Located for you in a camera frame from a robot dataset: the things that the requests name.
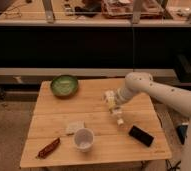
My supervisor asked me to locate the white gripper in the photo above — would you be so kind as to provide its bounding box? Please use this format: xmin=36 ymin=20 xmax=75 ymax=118
xmin=104 ymin=87 xmax=132 ymax=110

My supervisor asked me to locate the white plastic bottle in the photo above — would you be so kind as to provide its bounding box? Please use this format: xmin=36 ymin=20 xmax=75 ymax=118
xmin=110 ymin=107 xmax=124 ymax=126

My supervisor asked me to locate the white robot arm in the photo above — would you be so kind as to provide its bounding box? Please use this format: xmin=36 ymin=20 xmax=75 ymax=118
xmin=104 ymin=72 xmax=191 ymax=171

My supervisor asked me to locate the green ceramic bowl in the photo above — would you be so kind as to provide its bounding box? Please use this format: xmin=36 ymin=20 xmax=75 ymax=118
xmin=50 ymin=75 xmax=79 ymax=98

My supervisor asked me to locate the wooden table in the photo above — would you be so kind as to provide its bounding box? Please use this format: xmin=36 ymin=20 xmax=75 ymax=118
xmin=19 ymin=77 xmax=173 ymax=169

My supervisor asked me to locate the white sponge block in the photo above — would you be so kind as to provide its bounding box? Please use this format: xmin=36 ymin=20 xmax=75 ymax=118
xmin=66 ymin=121 xmax=85 ymax=135

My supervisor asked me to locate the black smartphone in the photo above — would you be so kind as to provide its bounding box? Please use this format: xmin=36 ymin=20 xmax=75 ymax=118
xmin=129 ymin=126 xmax=154 ymax=147

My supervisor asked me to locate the black power adapter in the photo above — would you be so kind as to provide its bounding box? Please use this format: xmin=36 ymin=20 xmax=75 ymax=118
xmin=176 ymin=124 xmax=188 ymax=144

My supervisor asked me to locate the brown chocolate bar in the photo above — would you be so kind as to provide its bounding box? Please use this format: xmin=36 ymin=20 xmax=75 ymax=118
xmin=37 ymin=138 xmax=60 ymax=159

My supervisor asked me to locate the cluttered tray on shelf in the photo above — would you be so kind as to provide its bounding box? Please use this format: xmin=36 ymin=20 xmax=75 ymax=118
xmin=101 ymin=0 xmax=163 ymax=18

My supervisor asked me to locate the long shelf bench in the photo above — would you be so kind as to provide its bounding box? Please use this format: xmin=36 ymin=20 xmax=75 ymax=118
xmin=0 ymin=0 xmax=191 ymax=27

